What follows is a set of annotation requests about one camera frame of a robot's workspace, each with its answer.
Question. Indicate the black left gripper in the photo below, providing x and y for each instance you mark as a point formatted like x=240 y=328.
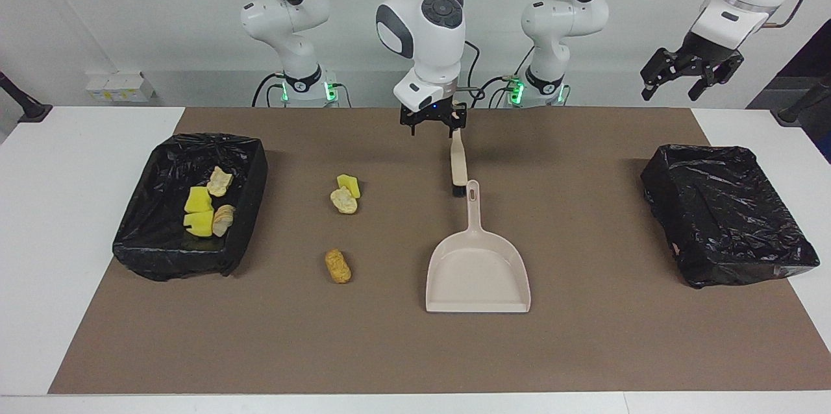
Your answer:
x=704 y=54

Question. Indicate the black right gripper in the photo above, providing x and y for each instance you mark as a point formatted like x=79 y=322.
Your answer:
x=432 y=114

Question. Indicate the beige brush with black bristles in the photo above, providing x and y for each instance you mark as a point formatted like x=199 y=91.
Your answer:
x=459 y=164

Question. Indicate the beige plastic dustpan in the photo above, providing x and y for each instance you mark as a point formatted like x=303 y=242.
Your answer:
x=477 y=278

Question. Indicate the pale layered rock piece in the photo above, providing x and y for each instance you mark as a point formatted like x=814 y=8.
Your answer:
x=224 y=220

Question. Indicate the rounded yellow sponge piece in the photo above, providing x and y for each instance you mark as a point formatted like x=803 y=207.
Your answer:
x=198 y=200

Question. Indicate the notched yellow sponge piece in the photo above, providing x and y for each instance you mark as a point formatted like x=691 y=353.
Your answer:
x=198 y=223

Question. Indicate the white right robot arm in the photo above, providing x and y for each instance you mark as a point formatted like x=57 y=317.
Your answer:
x=422 y=44

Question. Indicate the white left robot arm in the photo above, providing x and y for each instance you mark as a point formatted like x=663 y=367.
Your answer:
x=565 y=18

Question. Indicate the bin with black bag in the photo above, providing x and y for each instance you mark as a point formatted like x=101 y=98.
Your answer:
x=149 y=239
x=720 y=213

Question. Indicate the yellow sponge with green side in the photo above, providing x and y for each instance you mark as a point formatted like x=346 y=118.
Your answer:
x=350 y=183

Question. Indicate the black clamp stand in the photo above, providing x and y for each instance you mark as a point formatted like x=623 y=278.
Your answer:
x=795 y=112
x=29 y=112

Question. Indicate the dark side panel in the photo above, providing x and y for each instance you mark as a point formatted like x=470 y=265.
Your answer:
x=818 y=63

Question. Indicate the orange-brown nugget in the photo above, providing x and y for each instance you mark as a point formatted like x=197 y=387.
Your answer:
x=337 y=266

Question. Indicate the brown table mat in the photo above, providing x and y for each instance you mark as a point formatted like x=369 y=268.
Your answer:
x=584 y=336

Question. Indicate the white wall socket box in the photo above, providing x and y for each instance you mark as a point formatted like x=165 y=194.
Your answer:
x=117 y=86

